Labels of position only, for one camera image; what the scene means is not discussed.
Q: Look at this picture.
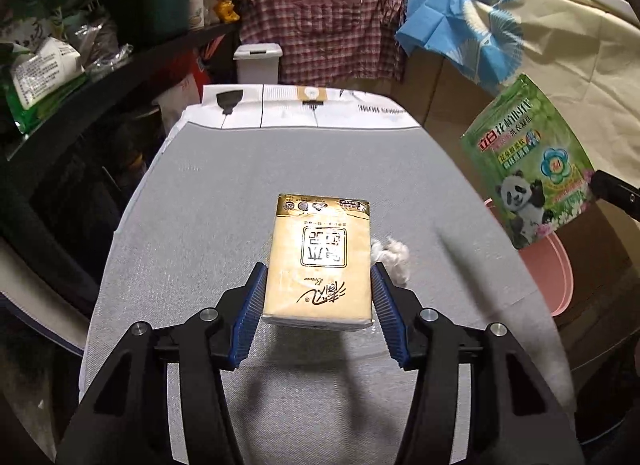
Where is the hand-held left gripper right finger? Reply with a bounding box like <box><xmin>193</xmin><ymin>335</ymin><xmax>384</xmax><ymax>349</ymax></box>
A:
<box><xmin>370</xmin><ymin>261</ymin><xmax>586</xmax><ymax>465</ymax></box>

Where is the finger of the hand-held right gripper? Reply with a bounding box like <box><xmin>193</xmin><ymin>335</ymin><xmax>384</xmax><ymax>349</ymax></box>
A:
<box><xmin>587</xmin><ymin>170</ymin><xmax>640</xmax><ymax>221</ymax></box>

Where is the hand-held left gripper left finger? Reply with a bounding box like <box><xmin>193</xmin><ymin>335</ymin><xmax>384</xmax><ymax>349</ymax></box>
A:
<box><xmin>56</xmin><ymin>261</ymin><xmax>268</xmax><ymax>465</ymax></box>

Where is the yellow tissue packet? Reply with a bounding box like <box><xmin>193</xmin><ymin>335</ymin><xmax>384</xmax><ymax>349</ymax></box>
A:
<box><xmin>261</xmin><ymin>192</ymin><xmax>377</xmax><ymax>332</ymax></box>

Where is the green panda detergent pouch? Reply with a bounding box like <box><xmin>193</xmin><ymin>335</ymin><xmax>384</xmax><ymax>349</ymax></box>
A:
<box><xmin>460</xmin><ymin>72</ymin><xmax>598</xmax><ymax>251</ymax></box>

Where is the pink plastic basin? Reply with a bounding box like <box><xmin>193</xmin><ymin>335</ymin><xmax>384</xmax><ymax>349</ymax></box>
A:
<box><xmin>484</xmin><ymin>198</ymin><xmax>573</xmax><ymax>317</ymax></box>

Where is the crumpled white tissue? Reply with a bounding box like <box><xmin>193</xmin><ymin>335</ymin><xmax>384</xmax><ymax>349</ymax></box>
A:
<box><xmin>370</xmin><ymin>237</ymin><xmax>412</xmax><ymax>288</ymax></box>

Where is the grey table cover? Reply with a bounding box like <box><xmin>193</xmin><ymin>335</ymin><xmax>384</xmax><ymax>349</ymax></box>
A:
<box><xmin>79</xmin><ymin>122</ymin><xmax>576</xmax><ymax>465</ymax></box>

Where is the white cardboard sheet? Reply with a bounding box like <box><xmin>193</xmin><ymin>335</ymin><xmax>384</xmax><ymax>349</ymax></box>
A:
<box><xmin>182</xmin><ymin>85</ymin><xmax>418</xmax><ymax>128</ymax></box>

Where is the blue and cream printed cloth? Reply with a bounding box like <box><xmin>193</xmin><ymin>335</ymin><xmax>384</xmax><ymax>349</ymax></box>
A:
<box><xmin>395</xmin><ymin>0</ymin><xmax>640</xmax><ymax>186</ymax></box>

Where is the small white lidded bin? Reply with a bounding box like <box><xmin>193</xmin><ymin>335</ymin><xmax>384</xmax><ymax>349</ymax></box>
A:
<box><xmin>233</xmin><ymin>42</ymin><xmax>283</xmax><ymax>86</ymax></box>

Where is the red cardboard box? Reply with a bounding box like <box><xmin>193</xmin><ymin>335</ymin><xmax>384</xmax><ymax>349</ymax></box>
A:
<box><xmin>190</xmin><ymin>35</ymin><xmax>236</xmax><ymax>91</ymax></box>

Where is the black metal shelf rack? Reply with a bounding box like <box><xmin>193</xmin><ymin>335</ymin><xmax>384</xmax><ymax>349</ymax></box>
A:
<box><xmin>0</xmin><ymin>0</ymin><xmax>241</xmax><ymax>161</ymax></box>

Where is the red plaid shirt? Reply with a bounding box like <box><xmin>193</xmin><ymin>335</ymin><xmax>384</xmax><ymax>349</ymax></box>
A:
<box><xmin>239</xmin><ymin>0</ymin><xmax>411</xmax><ymax>86</ymax></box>

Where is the clear plastic bag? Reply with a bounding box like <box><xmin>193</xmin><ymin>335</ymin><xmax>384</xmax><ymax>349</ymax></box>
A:
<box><xmin>75</xmin><ymin>20</ymin><xmax>133</xmax><ymax>81</ymax></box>

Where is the yellow toy figure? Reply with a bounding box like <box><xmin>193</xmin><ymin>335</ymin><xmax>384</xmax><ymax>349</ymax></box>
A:
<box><xmin>214</xmin><ymin>0</ymin><xmax>240</xmax><ymax>23</ymax></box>

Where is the green and white food bag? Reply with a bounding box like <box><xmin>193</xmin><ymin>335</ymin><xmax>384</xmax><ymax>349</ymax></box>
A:
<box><xmin>0</xmin><ymin>35</ymin><xmax>87</xmax><ymax>135</ymax></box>

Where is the green storage box white lid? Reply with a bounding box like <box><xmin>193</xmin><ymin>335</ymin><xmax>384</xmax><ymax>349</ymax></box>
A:
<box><xmin>112</xmin><ymin>0</ymin><xmax>197</xmax><ymax>46</ymax></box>

